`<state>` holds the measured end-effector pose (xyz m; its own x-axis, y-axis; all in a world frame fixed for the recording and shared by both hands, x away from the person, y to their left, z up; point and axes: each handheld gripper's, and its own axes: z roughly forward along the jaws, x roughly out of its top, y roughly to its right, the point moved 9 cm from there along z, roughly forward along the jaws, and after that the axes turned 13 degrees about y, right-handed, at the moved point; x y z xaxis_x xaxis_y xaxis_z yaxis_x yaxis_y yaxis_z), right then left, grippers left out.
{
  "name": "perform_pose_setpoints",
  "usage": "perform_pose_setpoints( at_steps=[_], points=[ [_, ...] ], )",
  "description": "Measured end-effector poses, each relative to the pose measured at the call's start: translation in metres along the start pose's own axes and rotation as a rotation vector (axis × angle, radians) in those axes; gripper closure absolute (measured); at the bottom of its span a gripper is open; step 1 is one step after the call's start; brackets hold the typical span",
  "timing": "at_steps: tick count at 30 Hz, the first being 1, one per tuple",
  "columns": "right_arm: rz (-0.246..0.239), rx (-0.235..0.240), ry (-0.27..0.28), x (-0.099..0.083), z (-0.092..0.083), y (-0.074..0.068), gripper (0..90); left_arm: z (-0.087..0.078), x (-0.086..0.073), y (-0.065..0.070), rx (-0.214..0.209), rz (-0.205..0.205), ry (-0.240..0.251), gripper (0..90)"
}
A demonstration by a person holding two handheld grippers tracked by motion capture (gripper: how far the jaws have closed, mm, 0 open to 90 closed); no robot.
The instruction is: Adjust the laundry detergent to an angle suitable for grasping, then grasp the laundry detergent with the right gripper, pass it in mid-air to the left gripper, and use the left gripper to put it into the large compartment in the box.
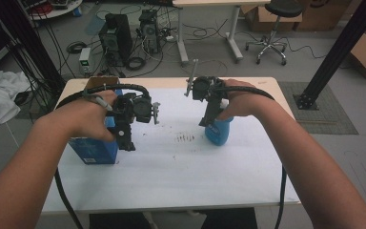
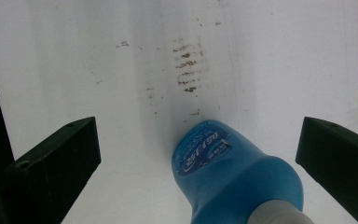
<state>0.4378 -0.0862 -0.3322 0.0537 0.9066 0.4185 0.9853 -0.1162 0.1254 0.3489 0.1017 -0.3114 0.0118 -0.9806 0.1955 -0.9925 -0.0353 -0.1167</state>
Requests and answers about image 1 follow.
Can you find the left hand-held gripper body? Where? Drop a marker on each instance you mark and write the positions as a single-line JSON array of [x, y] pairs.
[[139, 109]]

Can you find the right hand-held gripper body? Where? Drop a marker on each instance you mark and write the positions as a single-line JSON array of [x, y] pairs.
[[206, 87]]

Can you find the tall blue cardboard box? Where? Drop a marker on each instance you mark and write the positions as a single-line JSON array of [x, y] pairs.
[[93, 151]]

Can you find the person's right hand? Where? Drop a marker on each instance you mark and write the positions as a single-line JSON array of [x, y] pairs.
[[244, 103]]

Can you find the person's left hand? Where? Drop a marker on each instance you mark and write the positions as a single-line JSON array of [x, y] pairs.
[[85, 116]]

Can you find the white power strip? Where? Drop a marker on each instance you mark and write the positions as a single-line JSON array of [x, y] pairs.
[[170, 38]]

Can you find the white table mat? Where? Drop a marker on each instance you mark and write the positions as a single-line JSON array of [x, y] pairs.
[[178, 171]]

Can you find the white bench power supply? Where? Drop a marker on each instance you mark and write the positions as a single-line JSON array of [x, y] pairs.
[[85, 60]]

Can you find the large black computer tower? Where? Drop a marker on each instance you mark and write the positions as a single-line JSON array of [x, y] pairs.
[[116, 39]]

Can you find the small black computer tower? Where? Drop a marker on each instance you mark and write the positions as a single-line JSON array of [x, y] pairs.
[[149, 30]]

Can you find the white-legged wooden desk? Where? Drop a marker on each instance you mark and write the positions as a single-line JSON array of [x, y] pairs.
[[219, 2]]

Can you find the low brown cardboard box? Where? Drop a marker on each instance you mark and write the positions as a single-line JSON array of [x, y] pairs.
[[267, 22]]

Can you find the black stool with chrome base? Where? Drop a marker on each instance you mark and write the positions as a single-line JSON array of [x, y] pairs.
[[282, 8]]

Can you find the grey floor mat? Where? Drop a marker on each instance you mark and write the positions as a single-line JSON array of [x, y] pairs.
[[330, 117]]

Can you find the round white table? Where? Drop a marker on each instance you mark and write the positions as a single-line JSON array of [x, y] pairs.
[[60, 12]]

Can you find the white crumpled cloth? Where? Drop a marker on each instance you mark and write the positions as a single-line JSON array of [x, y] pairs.
[[0, 95]]

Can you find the black aluminium frame post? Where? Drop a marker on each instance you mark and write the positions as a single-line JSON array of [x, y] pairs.
[[340, 47]]

